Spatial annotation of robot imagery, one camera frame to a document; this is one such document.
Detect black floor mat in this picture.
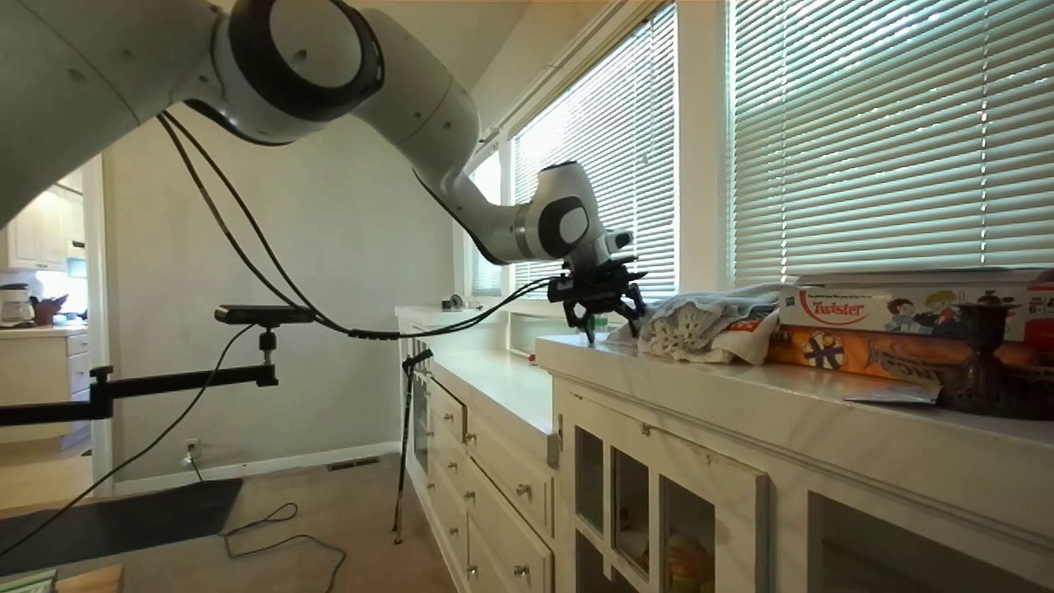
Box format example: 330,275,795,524
0,479,245,573

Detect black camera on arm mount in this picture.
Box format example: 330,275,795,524
0,301,319,433

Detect black tripod stand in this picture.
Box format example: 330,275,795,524
387,345,430,547

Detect white towel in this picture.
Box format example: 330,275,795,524
606,286,779,366

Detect white window blinds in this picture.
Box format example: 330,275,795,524
477,0,1054,293

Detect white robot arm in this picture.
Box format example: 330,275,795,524
0,0,644,331

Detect orange board game box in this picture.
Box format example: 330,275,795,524
768,327,1054,393

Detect white glass-door cabinet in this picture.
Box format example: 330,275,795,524
538,341,1054,593

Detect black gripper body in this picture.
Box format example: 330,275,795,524
545,257,641,312

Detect white Kinder game box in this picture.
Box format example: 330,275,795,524
779,286,1054,345

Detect white drawer cabinet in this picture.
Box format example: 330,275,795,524
394,307,556,593

